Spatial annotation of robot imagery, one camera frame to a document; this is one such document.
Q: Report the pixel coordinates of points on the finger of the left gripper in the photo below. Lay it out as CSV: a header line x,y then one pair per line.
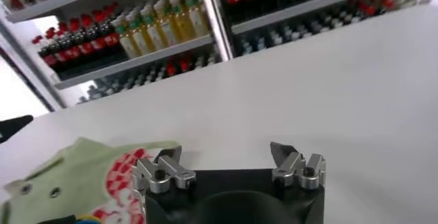
x,y
12,126

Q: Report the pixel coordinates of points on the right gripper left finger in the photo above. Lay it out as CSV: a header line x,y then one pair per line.
x,y
161,174

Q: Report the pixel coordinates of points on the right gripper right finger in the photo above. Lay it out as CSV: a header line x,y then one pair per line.
x,y
297,170

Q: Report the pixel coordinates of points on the light green t-shirt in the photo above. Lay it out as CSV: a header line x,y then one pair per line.
x,y
68,177

